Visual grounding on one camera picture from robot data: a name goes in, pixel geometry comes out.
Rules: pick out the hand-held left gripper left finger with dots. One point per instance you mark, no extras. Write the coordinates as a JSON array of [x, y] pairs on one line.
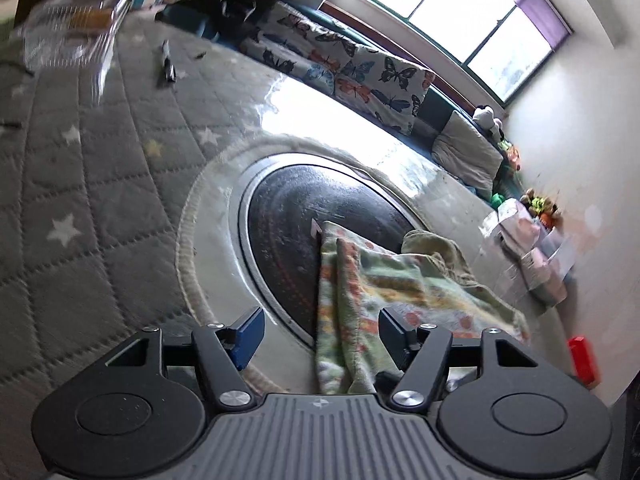
[[250, 336]]

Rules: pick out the pile of small toys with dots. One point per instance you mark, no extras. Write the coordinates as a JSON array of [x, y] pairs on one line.
[[540, 207]]

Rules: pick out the butterfly print cushion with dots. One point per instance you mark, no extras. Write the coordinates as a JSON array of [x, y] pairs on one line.
[[310, 30], [290, 62], [385, 90]]

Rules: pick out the black and white plush toy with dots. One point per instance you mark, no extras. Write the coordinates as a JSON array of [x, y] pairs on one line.
[[487, 120]]

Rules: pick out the red plastic object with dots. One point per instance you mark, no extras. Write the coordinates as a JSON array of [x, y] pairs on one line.
[[584, 360]]

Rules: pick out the grey pillow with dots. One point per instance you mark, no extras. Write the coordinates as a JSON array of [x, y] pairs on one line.
[[467, 152]]

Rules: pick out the white and pink boxes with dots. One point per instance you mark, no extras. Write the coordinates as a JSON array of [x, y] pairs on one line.
[[535, 255]]

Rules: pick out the purple window blind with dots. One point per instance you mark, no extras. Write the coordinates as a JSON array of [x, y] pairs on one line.
[[535, 5]]

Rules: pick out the grey quilted star mat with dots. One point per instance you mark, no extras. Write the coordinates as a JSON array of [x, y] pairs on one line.
[[90, 185]]

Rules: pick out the orange plush toy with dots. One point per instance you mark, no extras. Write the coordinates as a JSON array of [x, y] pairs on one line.
[[511, 155]]

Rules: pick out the black bag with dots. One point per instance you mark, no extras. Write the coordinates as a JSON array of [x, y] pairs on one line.
[[235, 0]]

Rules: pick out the floral patterned green clothes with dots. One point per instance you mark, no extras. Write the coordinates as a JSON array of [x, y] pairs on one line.
[[360, 285]]

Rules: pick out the window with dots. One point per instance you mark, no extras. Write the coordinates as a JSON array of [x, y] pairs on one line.
[[450, 5]]

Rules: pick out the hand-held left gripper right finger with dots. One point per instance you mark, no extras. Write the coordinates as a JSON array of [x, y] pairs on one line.
[[391, 333]]

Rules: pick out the clear plastic container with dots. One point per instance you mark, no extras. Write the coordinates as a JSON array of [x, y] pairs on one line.
[[70, 25]]

